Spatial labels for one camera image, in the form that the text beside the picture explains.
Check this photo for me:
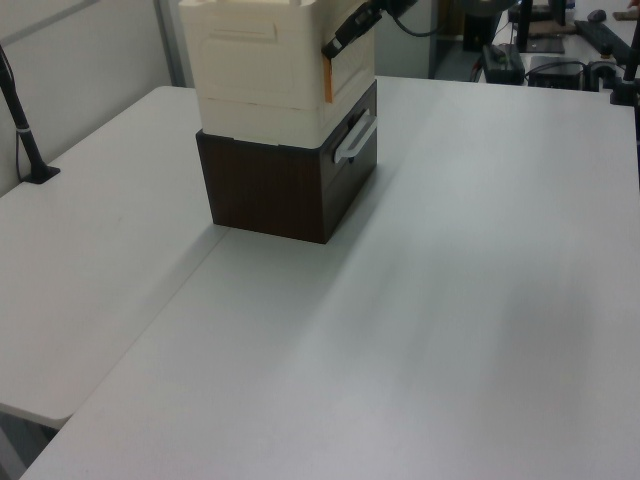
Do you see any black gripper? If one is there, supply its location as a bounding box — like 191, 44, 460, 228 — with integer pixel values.
321, 0, 417, 58

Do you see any cream cabinet door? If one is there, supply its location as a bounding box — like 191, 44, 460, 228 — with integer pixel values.
322, 18, 378, 109

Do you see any cream plastic cabinet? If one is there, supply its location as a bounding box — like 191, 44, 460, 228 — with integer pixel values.
178, 0, 378, 151

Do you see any black computer tower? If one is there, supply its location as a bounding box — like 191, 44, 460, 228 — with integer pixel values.
461, 9, 502, 53

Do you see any black device with green parts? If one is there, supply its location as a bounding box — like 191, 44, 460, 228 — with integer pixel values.
480, 43, 527, 86

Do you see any plain brown drawer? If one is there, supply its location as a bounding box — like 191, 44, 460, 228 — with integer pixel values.
322, 143, 380, 246

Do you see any dark brown drawer unit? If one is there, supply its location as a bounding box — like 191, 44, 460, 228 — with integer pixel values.
195, 79, 380, 246

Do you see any black monitor stand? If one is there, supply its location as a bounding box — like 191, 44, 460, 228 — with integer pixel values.
517, 0, 567, 56

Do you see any black flat box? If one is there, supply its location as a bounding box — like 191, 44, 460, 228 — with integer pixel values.
526, 54, 587, 91

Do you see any black keyboard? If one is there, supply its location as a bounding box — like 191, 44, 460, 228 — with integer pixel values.
573, 19, 640, 67

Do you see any black table clamp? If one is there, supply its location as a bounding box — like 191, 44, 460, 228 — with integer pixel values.
583, 44, 618, 95

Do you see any black clamped stand pole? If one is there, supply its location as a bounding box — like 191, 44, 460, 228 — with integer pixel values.
608, 27, 640, 107

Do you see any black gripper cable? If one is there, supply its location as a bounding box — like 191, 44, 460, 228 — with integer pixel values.
386, 9, 442, 38

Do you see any brown drawer with white handle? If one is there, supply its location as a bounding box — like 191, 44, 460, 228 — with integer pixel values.
319, 81, 380, 177

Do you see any white drawer handle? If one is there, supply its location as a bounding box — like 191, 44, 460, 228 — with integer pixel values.
332, 110, 380, 165

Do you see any grey partition post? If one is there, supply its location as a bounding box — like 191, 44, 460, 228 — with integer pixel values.
153, 0, 195, 90

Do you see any black camera stand pole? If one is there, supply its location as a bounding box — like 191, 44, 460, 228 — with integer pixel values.
0, 42, 63, 186

